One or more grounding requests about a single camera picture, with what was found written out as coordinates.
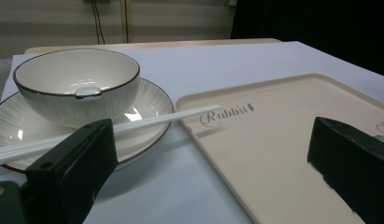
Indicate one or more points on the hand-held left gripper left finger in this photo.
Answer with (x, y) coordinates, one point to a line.
(68, 174)

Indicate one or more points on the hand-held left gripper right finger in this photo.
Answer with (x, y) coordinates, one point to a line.
(354, 161)

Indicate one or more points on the white chopstick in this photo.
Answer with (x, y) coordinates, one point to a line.
(24, 156)
(24, 148)

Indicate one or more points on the white ceramic spoon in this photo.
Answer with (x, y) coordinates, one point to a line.
(88, 92)

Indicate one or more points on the beige plastic tray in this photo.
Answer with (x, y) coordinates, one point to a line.
(267, 149)

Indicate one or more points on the white bowl with brown rim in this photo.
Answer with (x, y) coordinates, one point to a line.
(71, 68)

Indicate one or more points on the white plate with brown rim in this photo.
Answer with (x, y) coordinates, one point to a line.
(149, 102)

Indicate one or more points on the white table cover sheet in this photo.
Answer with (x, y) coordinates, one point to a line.
(217, 65)

